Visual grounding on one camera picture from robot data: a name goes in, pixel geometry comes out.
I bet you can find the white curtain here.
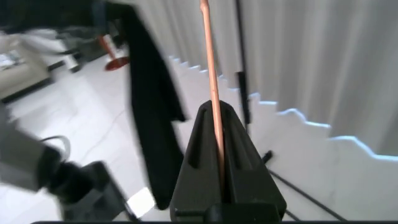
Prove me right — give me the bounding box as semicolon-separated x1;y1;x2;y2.
133;0;398;158

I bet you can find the beige sofa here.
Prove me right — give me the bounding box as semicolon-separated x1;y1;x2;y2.
0;40;53;103

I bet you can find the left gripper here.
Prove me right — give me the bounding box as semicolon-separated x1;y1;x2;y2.
63;161;156;223

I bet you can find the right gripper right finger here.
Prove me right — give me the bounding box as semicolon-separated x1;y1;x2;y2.
219;100;287;223

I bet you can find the black garment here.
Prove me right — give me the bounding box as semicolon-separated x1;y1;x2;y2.
119;2;188;211

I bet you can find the red round-based stand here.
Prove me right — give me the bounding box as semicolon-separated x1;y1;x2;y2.
98;33;130;72

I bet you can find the black clothes rack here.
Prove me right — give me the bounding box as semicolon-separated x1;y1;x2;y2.
234;0;348;222

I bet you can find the pink clothes hanger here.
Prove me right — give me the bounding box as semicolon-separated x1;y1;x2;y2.
200;0;225;194

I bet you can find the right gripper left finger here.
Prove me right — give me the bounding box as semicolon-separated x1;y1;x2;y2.
169;100;223;223

